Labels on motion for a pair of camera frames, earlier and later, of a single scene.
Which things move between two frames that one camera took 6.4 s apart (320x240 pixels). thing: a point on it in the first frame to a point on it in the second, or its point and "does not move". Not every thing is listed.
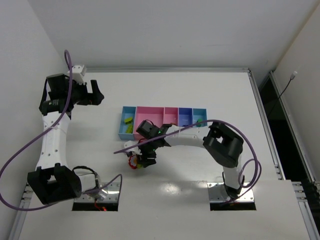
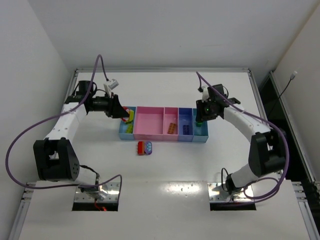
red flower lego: [133, 162] to [125, 119]
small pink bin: [171, 115] does not move
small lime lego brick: [129, 129] does not move
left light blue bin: [127, 112] does not move
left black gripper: [85, 92] to [111, 106]
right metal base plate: [246, 195] does not move
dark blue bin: [185, 116] does not move
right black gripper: [146, 155] to [200, 115]
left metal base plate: [110, 193] does not move
